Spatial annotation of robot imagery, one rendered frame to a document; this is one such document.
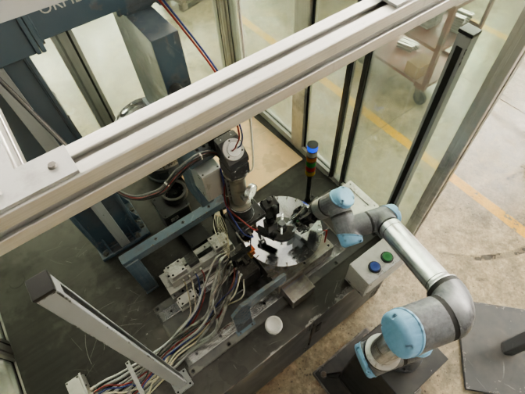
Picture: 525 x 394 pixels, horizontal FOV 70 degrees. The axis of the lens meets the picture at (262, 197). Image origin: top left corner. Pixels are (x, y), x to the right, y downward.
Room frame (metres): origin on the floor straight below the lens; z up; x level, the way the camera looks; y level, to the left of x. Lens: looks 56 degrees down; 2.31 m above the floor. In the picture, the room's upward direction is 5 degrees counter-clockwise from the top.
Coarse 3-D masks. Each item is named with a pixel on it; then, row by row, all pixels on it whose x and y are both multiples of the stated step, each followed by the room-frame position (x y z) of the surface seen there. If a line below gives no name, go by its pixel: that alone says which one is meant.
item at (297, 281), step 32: (320, 256) 0.67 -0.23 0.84; (192, 288) 0.61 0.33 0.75; (224, 288) 0.60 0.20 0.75; (256, 288) 0.58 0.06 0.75; (288, 288) 0.55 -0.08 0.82; (160, 320) 0.48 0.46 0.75; (192, 320) 0.47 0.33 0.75; (224, 320) 0.46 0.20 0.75; (256, 320) 0.45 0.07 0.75; (224, 352) 0.34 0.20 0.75
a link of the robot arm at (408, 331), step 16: (416, 304) 0.28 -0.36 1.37; (432, 304) 0.27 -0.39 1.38; (384, 320) 0.26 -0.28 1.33; (400, 320) 0.24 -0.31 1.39; (416, 320) 0.24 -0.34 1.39; (432, 320) 0.23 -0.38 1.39; (448, 320) 0.23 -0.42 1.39; (384, 336) 0.23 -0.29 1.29; (400, 336) 0.21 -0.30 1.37; (416, 336) 0.20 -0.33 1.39; (432, 336) 0.20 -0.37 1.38; (448, 336) 0.20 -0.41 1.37; (368, 352) 0.25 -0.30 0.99; (384, 352) 0.22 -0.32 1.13; (400, 352) 0.18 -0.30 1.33; (416, 352) 0.17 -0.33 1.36; (368, 368) 0.21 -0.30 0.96; (384, 368) 0.20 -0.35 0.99
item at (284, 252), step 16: (288, 208) 0.85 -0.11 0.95; (256, 224) 0.79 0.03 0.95; (320, 224) 0.76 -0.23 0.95; (256, 240) 0.71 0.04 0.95; (272, 240) 0.71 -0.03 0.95; (288, 240) 0.70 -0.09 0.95; (304, 240) 0.70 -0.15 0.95; (320, 240) 0.69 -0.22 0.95; (256, 256) 0.64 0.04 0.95; (272, 256) 0.64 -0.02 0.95; (288, 256) 0.63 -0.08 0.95; (304, 256) 0.62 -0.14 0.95
